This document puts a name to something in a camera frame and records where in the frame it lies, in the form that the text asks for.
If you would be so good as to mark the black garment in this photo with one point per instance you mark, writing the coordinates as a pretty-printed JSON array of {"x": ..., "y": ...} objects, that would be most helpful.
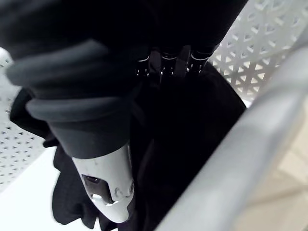
[{"x": 187, "y": 115}]

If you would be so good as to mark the white perforated laundry basket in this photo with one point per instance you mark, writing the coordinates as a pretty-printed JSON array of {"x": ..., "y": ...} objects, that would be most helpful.
[{"x": 252, "y": 60}]

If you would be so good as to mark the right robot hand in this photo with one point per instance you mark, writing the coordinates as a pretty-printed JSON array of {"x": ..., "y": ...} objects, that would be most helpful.
[{"x": 72, "y": 72}]

